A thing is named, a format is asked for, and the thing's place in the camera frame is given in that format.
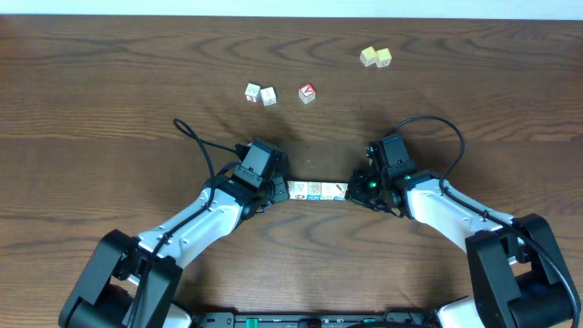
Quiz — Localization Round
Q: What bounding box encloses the yellow edged bug block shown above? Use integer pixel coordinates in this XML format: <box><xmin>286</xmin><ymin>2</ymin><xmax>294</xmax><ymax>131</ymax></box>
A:
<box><xmin>287</xmin><ymin>181</ymin><xmax>295</xmax><ymax>200</ymax></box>

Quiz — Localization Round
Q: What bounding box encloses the red number three block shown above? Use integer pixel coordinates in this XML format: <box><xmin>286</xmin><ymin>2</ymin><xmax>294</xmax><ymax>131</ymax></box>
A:
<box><xmin>244</xmin><ymin>83</ymin><xmax>261</xmax><ymax>103</ymax></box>

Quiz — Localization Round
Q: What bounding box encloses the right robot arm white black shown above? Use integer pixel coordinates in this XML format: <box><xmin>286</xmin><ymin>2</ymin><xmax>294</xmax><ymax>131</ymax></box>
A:
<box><xmin>346</xmin><ymin>169</ymin><xmax>581</xmax><ymax>327</ymax></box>

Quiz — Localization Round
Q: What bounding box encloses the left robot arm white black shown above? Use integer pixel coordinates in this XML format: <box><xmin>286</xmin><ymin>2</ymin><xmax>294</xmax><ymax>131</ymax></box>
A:
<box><xmin>58</xmin><ymin>176</ymin><xmax>290</xmax><ymax>327</ymax></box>

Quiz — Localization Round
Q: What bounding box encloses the blue letter white block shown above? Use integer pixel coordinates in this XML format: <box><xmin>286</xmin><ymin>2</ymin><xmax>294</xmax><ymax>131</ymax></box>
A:
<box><xmin>261</xmin><ymin>87</ymin><xmax>277</xmax><ymax>106</ymax></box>

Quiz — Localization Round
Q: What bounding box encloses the yellow face wooden block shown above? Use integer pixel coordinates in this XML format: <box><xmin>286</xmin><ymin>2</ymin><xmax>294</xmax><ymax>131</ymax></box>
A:
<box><xmin>332</xmin><ymin>182</ymin><xmax>348</xmax><ymax>200</ymax></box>

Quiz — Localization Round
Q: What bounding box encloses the red spiral wooden block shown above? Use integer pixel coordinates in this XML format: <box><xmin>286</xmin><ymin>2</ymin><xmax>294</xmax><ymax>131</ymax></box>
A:
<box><xmin>306</xmin><ymin>182</ymin><xmax>322</xmax><ymax>200</ymax></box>

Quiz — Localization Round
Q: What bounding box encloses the red letter A block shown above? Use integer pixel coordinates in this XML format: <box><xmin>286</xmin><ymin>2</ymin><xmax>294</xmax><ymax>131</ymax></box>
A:
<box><xmin>299</xmin><ymin>83</ymin><xmax>317</xmax><ymax>104</ymax></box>

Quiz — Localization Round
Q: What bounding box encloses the plain cream wooden block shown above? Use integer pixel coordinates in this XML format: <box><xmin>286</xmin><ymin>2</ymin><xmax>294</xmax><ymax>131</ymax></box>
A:
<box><xmin>320</xmin><ymin>182</ymin><xmax>337</xmax><ymax>200</ymax></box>

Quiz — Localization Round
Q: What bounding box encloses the yellow block left of pair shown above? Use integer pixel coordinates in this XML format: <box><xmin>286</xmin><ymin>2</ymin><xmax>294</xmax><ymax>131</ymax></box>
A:
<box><xmin>360</xmin><ymin>46</ymin><xmax>378</xmax><ymax>67</ymax></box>

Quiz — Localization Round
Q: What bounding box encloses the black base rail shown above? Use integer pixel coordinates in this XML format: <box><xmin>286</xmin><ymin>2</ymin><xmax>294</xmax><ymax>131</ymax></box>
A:
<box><xmin>190</xmin><ymin>309</ymin><xmax>442</xmax><ymax>328</ymax></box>

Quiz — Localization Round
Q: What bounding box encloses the yellow block right of pair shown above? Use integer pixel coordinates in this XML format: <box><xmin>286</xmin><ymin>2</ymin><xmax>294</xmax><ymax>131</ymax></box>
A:
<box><xmin>375</xmin><ymin>48</ymin><xmax>393</xmax><ymax>68</ymax></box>

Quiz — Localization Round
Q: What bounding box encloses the yellow block of pair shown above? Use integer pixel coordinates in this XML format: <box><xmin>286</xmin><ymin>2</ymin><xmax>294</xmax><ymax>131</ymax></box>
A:
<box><xmin>360</xmin><ymin>46</ymin><xmax>378</xmax><ymax>67</ymax></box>
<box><xmin>375</xmin><ymin>48</ymin><xmax>393</xmax><ymax>68</ymax></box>

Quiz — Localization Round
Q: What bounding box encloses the green edged wooden block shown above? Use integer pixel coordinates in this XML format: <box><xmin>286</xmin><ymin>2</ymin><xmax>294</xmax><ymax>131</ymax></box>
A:
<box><xmin>293</xmin><ymin>181</ymin><xmax>307</xmax><ymax>200</ymax></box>

